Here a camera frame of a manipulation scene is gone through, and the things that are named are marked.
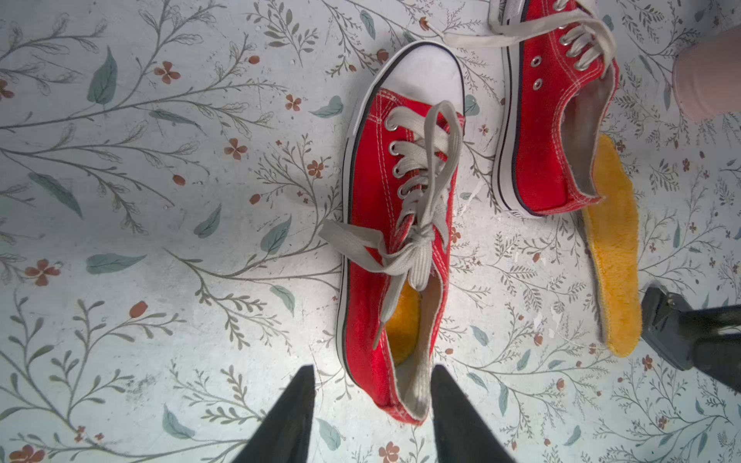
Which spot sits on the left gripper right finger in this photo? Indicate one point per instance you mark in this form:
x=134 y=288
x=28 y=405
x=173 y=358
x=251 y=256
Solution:
x=461 y=435

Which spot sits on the yellow fleece insole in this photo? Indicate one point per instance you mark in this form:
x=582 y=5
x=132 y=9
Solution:
x=612 y=234

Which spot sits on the red canvas sneaker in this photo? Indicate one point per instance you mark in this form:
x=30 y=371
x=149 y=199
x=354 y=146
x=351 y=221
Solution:
x=561 y=76
x=398 y=185

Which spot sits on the pink pen cup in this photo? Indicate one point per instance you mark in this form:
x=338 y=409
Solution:
x=706 y=77

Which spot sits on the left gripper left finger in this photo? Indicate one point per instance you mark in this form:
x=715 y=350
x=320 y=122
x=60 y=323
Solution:
x=285 y=434

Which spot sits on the grey rectangular box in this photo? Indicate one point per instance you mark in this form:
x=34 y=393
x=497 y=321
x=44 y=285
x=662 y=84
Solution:
x=688 y=338

